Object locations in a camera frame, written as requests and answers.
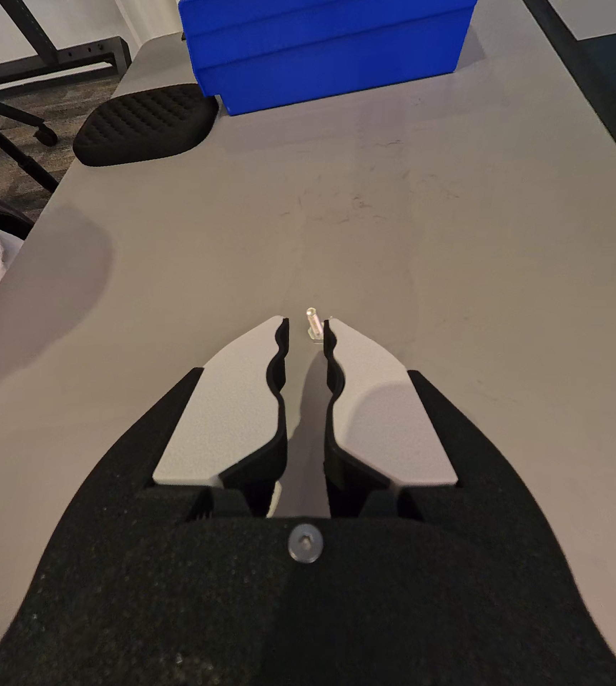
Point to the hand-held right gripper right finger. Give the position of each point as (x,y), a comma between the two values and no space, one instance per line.
(393,429)

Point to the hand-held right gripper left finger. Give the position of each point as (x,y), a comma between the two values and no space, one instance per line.
(222,423)

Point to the short thin silver bolt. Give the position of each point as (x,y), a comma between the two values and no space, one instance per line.
(313,324)

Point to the blue plastic bin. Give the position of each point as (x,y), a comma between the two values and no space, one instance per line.
(329,59)

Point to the black wrist rest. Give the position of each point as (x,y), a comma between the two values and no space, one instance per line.
(147,123)

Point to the black metal screen stand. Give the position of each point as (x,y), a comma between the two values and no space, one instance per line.
(72,53)

